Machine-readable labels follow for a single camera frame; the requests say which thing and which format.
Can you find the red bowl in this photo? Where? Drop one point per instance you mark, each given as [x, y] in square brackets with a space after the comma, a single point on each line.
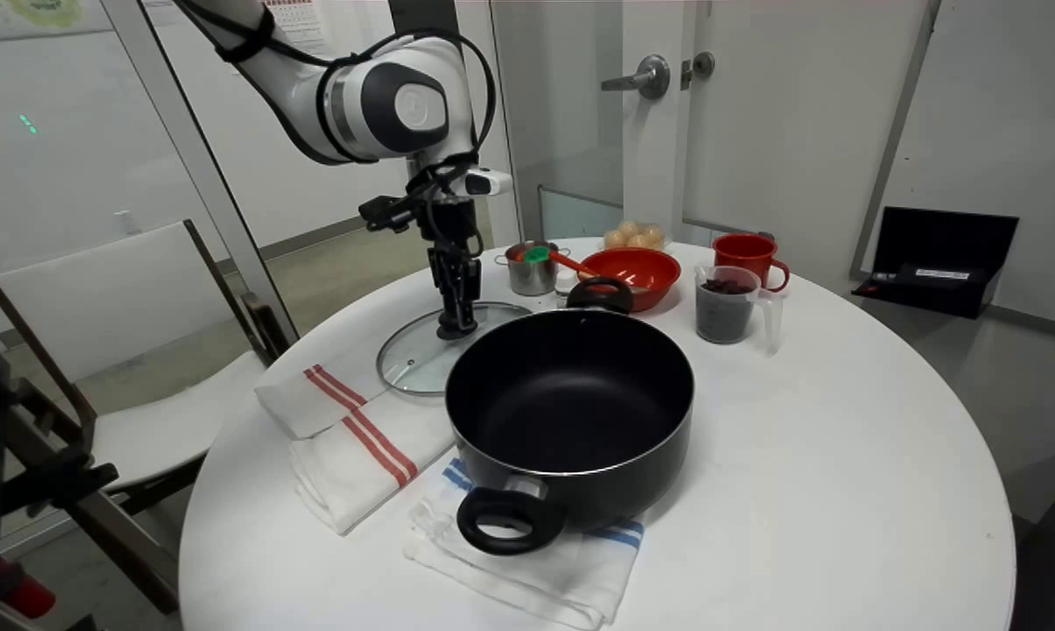
[641, 276]

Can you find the white towel with blue stripes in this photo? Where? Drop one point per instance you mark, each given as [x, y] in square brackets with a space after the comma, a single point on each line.
[548, 574]

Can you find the white towel with red stripes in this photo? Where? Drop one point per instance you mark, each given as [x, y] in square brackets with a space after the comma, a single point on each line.
[362, 444]

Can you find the green item in tin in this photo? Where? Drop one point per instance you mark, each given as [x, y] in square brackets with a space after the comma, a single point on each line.
[537, 251]

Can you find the glass lid with black knob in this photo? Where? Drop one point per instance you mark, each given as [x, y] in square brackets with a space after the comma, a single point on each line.
[416, 354]

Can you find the black laptop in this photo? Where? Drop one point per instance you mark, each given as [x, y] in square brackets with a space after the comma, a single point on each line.
[942, 258]

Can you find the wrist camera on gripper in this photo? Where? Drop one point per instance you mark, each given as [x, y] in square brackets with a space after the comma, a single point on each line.
[386, 210]

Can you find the green printed wall poster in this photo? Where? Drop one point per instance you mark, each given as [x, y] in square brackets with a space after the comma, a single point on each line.
[36, 16]

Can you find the clear cup with dark contents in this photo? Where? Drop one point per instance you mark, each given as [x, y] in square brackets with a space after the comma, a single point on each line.
[724, 311]

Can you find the yellow bread rolls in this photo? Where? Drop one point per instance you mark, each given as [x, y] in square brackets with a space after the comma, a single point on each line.
[632, 237]

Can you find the grey glass partition frame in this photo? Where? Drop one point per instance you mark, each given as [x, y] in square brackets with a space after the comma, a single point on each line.
[202, 176]

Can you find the white door with frosted glass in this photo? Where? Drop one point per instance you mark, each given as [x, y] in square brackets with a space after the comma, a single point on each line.
[584, 126]

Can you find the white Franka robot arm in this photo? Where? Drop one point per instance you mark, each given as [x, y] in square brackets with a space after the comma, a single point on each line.
[403, 107]

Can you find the black camera stand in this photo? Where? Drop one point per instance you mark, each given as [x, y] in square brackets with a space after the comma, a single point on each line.
[11, 491]

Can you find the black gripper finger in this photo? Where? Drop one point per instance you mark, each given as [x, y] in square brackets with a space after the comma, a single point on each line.
[442, 293]
[466, 288]

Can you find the red mug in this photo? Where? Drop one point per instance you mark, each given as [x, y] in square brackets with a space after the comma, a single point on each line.
[745, 255]

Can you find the white folding chair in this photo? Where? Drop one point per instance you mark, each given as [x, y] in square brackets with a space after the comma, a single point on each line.
[141, 352]

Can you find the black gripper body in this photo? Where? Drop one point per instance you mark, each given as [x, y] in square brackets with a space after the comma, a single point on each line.
[450, 230]

